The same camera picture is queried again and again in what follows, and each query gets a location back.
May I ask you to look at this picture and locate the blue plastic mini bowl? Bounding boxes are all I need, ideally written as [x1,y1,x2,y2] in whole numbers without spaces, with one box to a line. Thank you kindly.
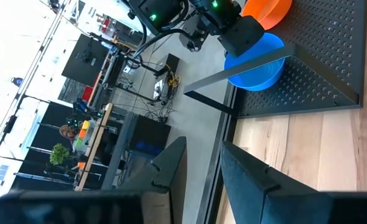
[223,32,286,93]

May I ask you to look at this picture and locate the black monitor panel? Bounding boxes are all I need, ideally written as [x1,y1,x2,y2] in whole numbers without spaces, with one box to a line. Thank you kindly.
[61,33,110,88]

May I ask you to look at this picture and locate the black perforated metal tray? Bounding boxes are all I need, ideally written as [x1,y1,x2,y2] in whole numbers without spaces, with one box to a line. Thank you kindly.
[183,0,367,119]

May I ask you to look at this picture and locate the orange plastic mini bowl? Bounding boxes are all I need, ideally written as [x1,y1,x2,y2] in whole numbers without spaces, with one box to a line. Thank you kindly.
[241,0,293,31]

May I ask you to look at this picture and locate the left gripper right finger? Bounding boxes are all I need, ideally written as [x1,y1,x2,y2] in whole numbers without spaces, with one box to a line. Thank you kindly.
[220,141,367,224]

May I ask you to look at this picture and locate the black computer box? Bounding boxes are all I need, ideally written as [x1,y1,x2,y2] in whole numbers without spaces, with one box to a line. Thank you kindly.
[128,113,172,156]

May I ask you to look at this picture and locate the yellow cable bundle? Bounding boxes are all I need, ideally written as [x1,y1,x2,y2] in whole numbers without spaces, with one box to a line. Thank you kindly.
[167,72,183,88]

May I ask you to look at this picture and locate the brown woven basket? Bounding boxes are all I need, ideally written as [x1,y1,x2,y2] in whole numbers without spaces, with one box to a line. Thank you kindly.
[58,124,78,140]

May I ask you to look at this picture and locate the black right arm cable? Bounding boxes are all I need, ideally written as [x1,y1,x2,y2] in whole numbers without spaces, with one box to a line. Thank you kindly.
[132,27,203,60]

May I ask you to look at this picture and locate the red bin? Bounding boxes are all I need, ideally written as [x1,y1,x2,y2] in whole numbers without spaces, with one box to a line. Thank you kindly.
[81,85,95,103]

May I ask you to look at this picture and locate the wooden-edged workbench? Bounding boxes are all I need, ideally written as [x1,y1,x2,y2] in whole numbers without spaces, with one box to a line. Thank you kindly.
[73,102,114,192]

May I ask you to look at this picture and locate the green potted plant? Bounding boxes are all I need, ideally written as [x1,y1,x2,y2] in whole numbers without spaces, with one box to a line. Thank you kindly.
[49,142,71,166]

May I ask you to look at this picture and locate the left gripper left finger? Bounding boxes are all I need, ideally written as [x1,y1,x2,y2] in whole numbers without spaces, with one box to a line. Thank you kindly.
[0,136,188,224]

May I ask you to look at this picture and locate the black floor box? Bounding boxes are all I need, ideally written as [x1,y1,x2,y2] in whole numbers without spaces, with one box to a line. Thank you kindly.
[154,52,181,106]

